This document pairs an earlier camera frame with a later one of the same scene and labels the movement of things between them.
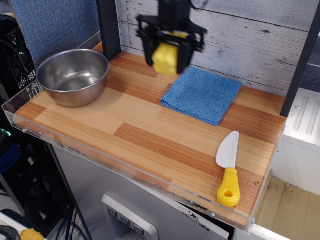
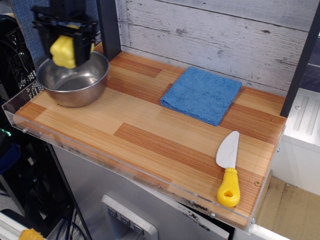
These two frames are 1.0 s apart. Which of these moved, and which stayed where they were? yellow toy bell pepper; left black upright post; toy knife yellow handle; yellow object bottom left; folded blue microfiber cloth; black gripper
Moved: black gripper; yellow toy bell pepper
Stayed: left black upright post; toy knife yellow handle; yellow object bottom left; folded blue microfiber cloth
